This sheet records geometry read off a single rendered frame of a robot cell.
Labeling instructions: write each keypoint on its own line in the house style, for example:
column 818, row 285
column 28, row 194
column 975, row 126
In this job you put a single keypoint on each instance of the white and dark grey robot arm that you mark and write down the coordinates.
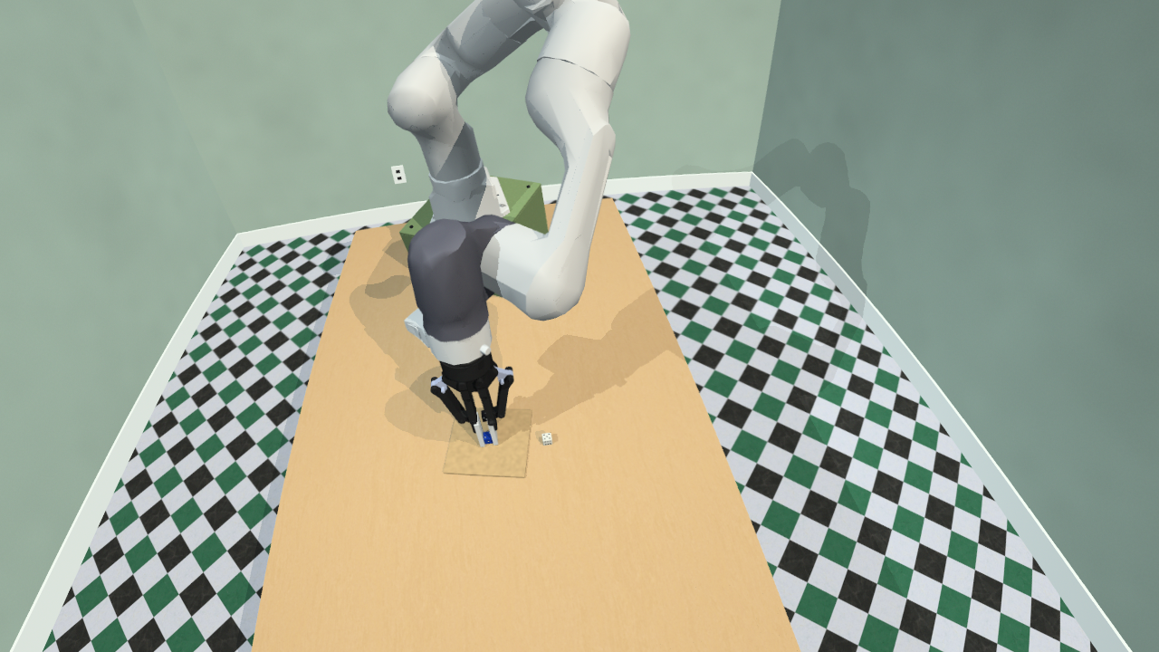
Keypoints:
column 568, row 97

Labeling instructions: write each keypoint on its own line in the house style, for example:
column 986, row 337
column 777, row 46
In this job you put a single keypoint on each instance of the tan square mat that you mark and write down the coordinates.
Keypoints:
column 507, row 459

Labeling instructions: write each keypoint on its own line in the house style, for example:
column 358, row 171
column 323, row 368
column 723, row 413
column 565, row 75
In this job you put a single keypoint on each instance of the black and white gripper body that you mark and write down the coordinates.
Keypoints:
column 470, row 372

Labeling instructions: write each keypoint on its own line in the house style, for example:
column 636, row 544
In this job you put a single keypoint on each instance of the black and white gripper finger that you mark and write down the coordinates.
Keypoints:
column 469, row 414
column 505, row 377

